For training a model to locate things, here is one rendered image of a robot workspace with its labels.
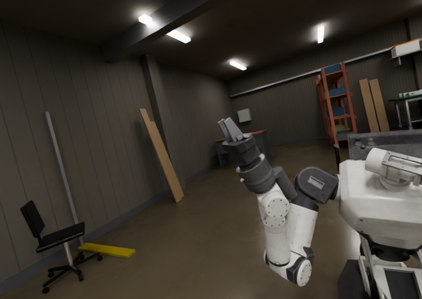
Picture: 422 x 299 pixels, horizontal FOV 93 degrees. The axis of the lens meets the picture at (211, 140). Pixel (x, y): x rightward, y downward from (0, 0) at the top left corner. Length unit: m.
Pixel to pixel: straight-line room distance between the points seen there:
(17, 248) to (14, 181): 0.75
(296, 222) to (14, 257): 3.12
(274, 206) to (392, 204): 0.32
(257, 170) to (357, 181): 0.34
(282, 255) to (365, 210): 0.27
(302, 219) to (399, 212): 0.24
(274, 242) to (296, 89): 7.88
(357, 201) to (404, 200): 0.10
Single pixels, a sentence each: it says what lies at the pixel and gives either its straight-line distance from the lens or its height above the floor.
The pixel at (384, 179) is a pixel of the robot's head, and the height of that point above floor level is 0.97.
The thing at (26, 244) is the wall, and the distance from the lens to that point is 3.41.
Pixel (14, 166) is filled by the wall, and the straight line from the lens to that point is 3.34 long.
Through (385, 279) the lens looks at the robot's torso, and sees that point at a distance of 1.08.
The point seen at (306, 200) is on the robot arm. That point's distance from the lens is 0.77.
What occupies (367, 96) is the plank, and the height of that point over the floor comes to 1.14.
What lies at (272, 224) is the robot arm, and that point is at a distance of 0.65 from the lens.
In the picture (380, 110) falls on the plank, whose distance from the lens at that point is 8.09.
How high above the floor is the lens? 1.21
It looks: 3 degrees down
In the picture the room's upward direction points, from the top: 13 degrees counter-clockwise
